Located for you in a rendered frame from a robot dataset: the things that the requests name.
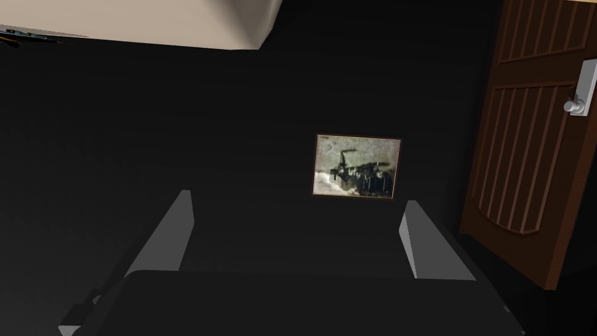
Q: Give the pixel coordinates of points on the brown wooden panelled door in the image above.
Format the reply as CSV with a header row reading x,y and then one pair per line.
x,y
527,140

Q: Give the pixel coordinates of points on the framed grey wall picture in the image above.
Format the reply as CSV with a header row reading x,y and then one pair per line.
x,y
357,166

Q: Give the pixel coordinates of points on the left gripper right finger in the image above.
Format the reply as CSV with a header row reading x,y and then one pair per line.
x,y
431,252

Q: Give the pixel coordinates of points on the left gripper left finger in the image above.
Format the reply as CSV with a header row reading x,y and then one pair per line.
x,y
164,242

